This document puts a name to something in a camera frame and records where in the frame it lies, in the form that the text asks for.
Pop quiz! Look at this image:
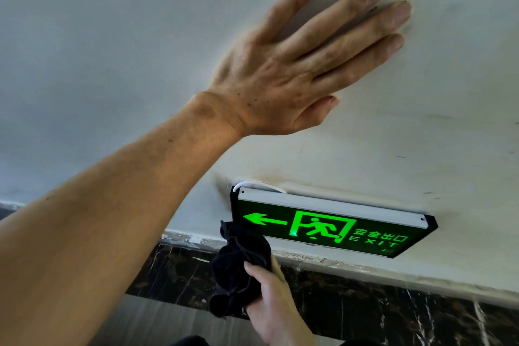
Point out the person's left hand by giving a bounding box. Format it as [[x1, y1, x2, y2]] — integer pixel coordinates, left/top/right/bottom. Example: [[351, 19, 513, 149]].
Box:
[[207, 0, 412, 138]]

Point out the person's right hand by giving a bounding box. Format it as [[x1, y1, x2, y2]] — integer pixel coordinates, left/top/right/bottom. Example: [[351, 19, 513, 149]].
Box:
[[243, 256, 317, 346]]

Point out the black cleaning cloth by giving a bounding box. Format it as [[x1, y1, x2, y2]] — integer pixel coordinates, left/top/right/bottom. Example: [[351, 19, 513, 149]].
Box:
[[209, 221, 273, 320]]

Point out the green exit sign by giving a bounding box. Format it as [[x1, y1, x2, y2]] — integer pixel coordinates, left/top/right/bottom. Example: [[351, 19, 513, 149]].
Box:
[[230, 185, 438, 259]]

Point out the person's left forearm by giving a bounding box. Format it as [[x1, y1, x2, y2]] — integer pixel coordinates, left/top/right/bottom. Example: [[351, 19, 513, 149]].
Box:
[[0, 92, 244, 346]]

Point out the white cable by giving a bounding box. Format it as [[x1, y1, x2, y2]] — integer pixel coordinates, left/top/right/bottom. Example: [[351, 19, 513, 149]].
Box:
[[232, 181, 288, 195]]

